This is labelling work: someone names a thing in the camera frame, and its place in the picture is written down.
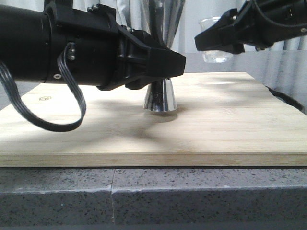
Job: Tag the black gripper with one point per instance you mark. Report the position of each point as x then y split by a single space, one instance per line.
105 54
259 23

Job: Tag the clear glass beaker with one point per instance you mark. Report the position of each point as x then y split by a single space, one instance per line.
214 56

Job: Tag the silver double-cone jigger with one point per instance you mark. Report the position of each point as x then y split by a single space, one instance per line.
161 19

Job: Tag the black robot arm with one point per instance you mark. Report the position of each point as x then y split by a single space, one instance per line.
25 43

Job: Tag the grey curtain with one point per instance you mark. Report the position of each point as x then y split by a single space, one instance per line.
191 21

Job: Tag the light wooden cutting board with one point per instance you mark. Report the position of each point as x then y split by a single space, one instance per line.
222 119

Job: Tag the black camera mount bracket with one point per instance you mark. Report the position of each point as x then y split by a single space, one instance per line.
61 3

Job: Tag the black ribbon cable long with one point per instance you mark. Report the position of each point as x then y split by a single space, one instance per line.
36 111

